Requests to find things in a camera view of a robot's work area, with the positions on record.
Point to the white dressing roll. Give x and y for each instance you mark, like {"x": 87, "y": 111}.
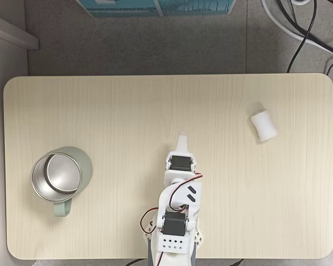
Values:
{"x": 263, "y": 126}

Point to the grey-green steel cup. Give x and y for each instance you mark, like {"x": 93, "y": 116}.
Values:
{"x": 62, "y": 171}

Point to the blue printed box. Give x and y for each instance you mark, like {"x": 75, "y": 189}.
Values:
{"x": 194, "y": 7}
{"x": 122, "y": 9}

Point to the white ledge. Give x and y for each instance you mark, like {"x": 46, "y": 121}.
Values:
{"x": 14, "y": 31}

